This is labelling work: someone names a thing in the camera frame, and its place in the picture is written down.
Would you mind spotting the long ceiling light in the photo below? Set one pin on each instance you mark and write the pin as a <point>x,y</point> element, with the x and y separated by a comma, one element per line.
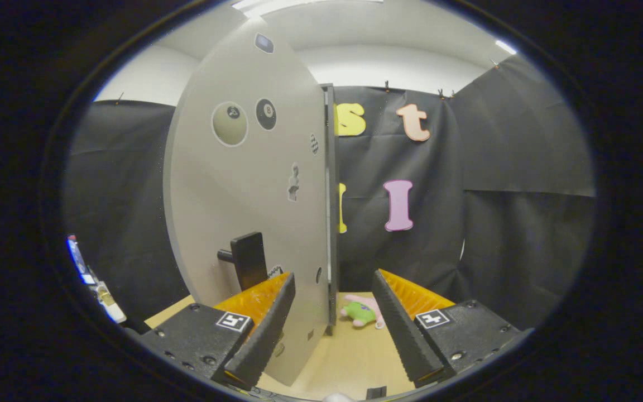
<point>299,4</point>

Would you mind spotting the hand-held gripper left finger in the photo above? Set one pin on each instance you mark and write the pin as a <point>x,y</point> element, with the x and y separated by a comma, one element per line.
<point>265,335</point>

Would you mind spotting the pink and green plush toy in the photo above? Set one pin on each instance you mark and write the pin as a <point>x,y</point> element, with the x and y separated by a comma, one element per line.
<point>359,314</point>

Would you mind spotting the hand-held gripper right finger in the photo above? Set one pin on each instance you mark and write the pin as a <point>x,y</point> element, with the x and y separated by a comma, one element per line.
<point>402,335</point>

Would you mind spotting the small ceiling light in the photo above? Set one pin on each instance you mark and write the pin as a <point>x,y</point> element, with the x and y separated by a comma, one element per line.
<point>505,47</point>

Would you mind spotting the black backdrop cloth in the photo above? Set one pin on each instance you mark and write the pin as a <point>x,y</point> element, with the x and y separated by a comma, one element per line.
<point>511,251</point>

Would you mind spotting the dark grey shoe cabinet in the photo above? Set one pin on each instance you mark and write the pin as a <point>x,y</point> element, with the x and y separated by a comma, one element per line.
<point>331,167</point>

